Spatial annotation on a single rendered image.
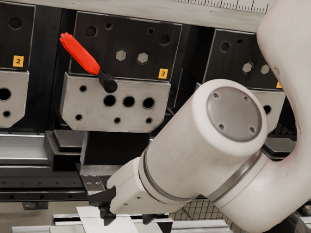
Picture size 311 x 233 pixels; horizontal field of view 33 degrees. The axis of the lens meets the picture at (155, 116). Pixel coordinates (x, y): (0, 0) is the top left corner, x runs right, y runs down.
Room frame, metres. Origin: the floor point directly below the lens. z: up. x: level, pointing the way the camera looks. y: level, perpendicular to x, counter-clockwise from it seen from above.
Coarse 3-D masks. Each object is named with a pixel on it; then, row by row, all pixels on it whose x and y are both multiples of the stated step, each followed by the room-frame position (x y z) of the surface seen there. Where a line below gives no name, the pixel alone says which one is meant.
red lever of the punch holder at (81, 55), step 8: (64, 40) 0.61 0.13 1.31; (72, 40) 0.62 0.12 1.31; (72, 48) 0.62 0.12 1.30; (80, 48) 0.62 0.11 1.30; (80, 56) 0.62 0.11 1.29; (88, 56) 0.63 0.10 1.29; (80, 64) 0.62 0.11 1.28; (88, 64) 0.63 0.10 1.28; (96, 64) 0.63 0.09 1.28; (88, 72) 0.63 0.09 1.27; (96, 72) 0.63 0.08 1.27; (104, 80) 0.64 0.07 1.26; (112, 80) 0.64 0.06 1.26; (104, 88) 0.63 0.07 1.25; (112, 88) 0.64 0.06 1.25
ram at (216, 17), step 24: (24, 0) 0.63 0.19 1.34; (48, 0) 0.64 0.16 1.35; (72, 0) 0.65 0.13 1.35; (96, 0) 0.67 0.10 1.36; (120, 0) 0.68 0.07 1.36; (144, 0) 0.69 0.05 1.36; (168, 0) 0.71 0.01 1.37; (192, 24) 0.73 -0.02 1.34; (216, 24) 0.74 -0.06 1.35; (240, 24) 0.76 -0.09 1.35
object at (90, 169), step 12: (84, 132) 0.72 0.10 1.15; (96, 132) 0.71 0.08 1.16; (108, 132) 0.72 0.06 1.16; (120, 132) 0.73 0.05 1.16; (132, 132) 0.73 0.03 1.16; (84, 144) 0.71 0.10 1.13; (96, 144) 0.71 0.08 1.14; (108, 144) 0.72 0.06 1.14; (120, 144) 0.73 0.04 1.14; (132, 144) 0.74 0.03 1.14; (144, 144) 0.74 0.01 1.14; (84, 156) 0.71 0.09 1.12; (96, 156) 0.71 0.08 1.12; (108, 156) 0.72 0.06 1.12; (120, 156) 0.73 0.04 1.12; (132, 156) 0.74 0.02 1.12; (84, 168) 0.72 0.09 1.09; (96, 168) 0.72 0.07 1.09; (108, 168) 0.73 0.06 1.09
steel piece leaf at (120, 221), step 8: (88, 224) 0.71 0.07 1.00; (96, 224) 0.71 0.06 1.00; (112, 224) 0.72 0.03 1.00; (120, 224) 0.72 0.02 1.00; (128, 224) 0.73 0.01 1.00; (88, 232) 0.68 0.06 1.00; (96, 232) 0.69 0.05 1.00; (104, 232) 0.69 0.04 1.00; (112, 232) 0.70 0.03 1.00; (120, 232) 0.70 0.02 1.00; (128, 232) 0.71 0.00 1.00; (136, 232) 0.71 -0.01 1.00
